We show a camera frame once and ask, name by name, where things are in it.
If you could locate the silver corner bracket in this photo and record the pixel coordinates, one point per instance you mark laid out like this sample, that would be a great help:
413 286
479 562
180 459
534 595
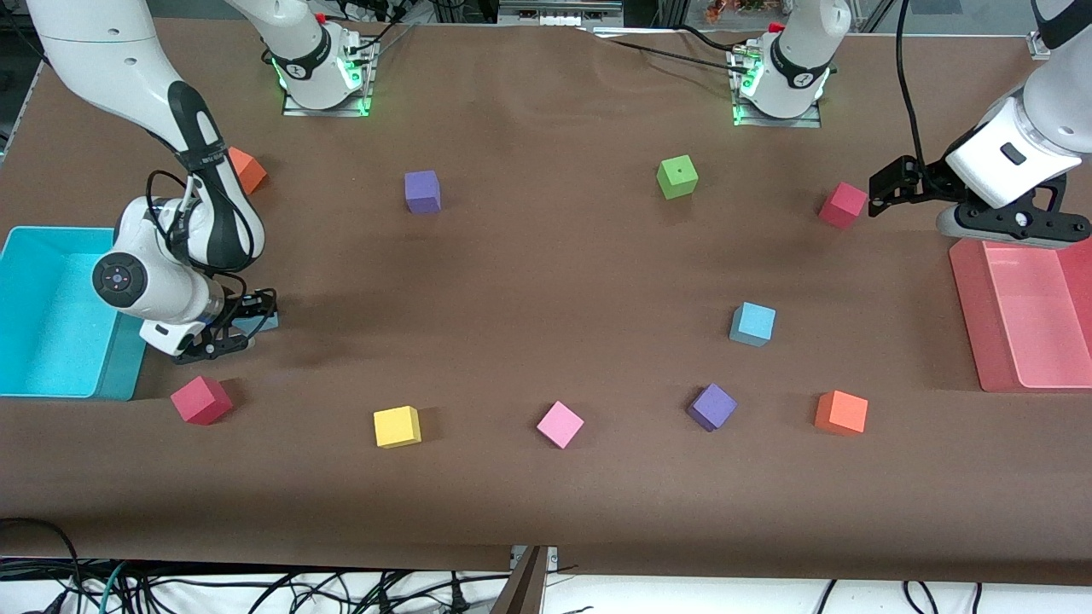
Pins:
1038 49

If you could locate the pink plastic bin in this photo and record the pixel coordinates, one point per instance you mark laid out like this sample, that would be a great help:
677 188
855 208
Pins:
1041 324

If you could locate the purple foam block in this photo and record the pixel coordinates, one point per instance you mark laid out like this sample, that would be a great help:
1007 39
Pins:
422 192
712 406

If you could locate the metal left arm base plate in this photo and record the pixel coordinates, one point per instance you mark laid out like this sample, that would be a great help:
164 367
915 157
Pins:
776 122

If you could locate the red foam block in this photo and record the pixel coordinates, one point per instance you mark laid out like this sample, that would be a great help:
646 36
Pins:
200 399
843 205

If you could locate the green foam block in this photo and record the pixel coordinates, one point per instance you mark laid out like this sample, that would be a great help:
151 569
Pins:
677 177

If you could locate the pink foam block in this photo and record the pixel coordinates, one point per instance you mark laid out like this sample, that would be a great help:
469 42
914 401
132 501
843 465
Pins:
560 424

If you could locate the silver metal bracket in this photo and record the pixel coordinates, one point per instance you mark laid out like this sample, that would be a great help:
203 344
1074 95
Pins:
550 556

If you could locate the light blue foam block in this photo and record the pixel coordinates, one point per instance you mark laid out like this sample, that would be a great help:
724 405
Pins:
266 322
754 322

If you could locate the cyan plastic bin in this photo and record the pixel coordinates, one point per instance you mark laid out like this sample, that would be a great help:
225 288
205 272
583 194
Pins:
51 341

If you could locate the grey metal rail assembly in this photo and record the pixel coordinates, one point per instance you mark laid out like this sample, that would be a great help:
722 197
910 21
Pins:
559 10

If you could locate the brown table cover sheet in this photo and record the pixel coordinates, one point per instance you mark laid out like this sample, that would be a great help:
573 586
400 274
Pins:
546 512

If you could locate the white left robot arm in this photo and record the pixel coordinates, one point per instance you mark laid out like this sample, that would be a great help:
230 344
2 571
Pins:
802 51

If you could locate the yellow foam block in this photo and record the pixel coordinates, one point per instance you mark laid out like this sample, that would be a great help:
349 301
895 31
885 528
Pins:
397 426

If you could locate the orange clutter item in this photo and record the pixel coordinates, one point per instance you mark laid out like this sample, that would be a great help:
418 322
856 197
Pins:
734 8

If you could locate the orange foam block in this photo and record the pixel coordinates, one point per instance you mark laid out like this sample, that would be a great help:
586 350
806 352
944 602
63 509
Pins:
841 412
252 175

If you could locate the dark brown beam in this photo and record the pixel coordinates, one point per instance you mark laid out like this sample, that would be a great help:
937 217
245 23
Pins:
522 593

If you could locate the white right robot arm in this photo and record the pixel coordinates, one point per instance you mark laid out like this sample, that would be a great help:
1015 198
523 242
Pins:
111 51

